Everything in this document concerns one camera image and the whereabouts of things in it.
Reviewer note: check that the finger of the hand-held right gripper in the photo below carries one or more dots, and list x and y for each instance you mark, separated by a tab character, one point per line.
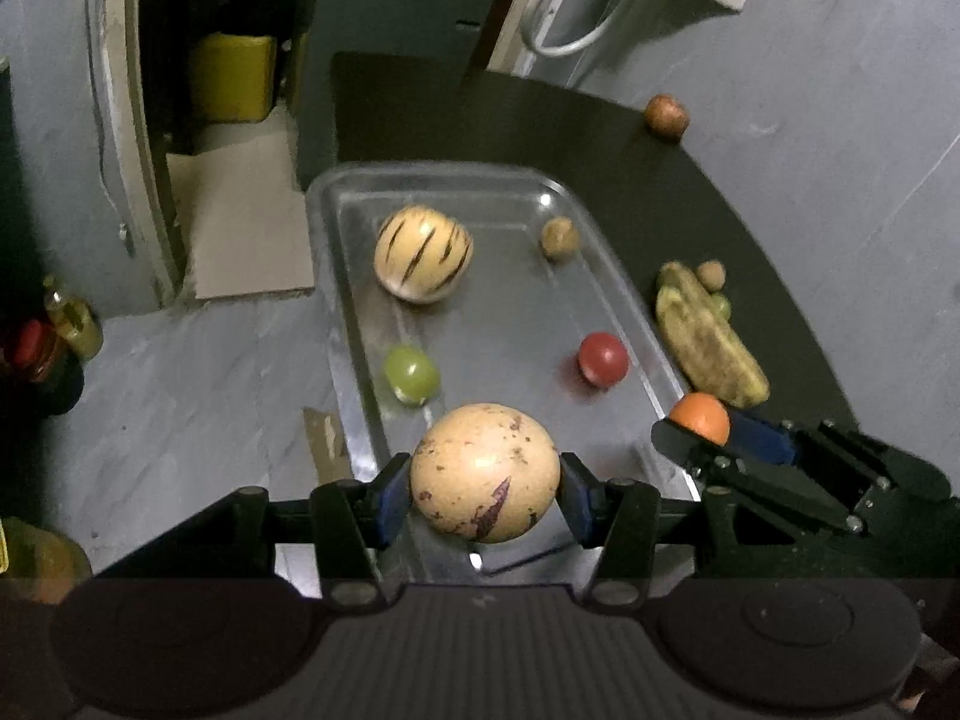
690	454
765	439

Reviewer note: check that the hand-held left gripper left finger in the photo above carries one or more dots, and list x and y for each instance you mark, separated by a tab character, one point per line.
391	499

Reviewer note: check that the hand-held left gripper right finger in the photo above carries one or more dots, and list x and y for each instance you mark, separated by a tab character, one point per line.
576	499

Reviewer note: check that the small orange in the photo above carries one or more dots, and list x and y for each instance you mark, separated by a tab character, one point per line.
700	416

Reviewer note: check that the overripe spotted banana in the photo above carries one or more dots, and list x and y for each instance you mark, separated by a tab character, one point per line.
739	375
686	345

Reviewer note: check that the pale spotted pepino melon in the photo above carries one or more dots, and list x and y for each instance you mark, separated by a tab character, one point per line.
484	472

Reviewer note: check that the green grape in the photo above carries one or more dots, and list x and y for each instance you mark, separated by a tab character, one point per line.
721	306
411	375

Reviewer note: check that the red tomato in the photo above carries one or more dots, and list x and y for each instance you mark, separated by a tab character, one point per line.
602	360

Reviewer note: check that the small brown fruit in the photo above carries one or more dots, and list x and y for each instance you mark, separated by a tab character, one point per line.
711	274
560	238

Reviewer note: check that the metal tray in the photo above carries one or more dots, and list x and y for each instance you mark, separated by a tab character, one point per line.
510	300

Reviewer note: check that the striped pepino melon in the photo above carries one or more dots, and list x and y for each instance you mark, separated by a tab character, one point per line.
424	255

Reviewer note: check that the small cardboard scrap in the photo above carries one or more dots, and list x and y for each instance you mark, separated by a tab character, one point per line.
324	439

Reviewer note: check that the cardboard sheet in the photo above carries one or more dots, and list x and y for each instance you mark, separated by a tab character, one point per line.
240	225

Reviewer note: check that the red pomegranate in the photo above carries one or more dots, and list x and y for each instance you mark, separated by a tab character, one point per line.
666	116

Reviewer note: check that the amber plastic bottle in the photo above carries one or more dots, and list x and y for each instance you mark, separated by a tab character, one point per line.
37	555

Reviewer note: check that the yellow oil bottle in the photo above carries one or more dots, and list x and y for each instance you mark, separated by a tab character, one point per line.
75	322

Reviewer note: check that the red-lid jar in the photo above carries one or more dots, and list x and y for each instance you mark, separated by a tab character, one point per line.
30	345

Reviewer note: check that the yellow jerrycan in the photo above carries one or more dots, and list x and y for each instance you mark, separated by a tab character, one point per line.
229	79

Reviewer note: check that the grey cabinet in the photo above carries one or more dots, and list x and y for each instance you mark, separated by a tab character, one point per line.
397	0

